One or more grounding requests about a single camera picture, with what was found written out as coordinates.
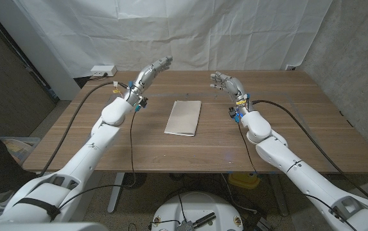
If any yellow object under table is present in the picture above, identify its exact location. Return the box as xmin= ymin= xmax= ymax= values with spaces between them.
xmin=227 ymin=172 xmax=262 ymax=189

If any white power strip box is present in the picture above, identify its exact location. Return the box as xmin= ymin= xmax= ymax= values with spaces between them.
xmin=90 ymin=65 xmax=118 ymax=78

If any white wrinkled backdrop sheet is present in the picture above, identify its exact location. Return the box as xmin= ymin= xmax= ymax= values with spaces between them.
xmin=12 ymin=0 xmax=334 ymax=79

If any small white canvas paper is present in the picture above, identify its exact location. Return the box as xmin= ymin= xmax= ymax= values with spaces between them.
xmin=164 ymin=99 xmax=202 ymax=137

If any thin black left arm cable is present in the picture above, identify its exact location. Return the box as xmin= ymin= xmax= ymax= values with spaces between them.
xmin=57 ymin=108 xmax=138 ymax=209

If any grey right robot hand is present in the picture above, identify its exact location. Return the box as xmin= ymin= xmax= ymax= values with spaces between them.
xmin=209 ymin=71 xmax=252 ymax=118

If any white table leg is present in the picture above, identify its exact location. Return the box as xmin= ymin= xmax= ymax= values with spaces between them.
xmin=107 ymin=172 xmax=126 ymax=214

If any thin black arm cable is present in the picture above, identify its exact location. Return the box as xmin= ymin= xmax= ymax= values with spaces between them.
xmin=236 ymin=121 xmax=350 ymax=231
xmin=57 ymin=108 xmax=138 ymax=209

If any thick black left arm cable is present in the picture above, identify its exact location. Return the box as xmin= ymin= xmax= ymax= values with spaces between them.
xmin=39 ymin=81 xmax=130 ymax=177

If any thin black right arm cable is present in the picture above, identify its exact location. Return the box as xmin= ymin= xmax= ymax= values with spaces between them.
xmin=236 ymin=121 xmax=350 ymax=231

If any black tool on base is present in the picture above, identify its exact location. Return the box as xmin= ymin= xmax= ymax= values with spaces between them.
xmin=193 ymin=211 xmax=217 ymax=229

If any clear plastic storage bin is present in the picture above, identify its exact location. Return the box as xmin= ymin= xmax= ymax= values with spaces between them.
xmin=0 ymin=136 xmax=42 ymax=166

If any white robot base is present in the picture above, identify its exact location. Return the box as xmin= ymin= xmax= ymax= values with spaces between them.
xmin=150 ymin=191 xmax=245 ymax=231

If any black round floor fan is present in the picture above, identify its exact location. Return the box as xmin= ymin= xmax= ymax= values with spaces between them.
xmin=122 ymin=172 xmax=148 ymax=190

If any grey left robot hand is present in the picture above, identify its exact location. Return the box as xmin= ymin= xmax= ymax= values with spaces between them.
xmin=124 ymin=55 xmax=173 ymax=105

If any grey table leg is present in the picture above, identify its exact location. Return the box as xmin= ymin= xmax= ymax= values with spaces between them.
xmin=268 ymin=173 xmax=290 ymax=216

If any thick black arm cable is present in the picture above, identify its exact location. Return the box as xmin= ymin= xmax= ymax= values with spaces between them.
xmin=251 ymin=99 xmax=368 ymax=203
xmin=39 ymin=81 xmax=130 ymax=177

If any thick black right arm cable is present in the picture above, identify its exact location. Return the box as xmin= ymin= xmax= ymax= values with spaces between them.
xmin=251 ymin=99 xmax=368 ymax=203

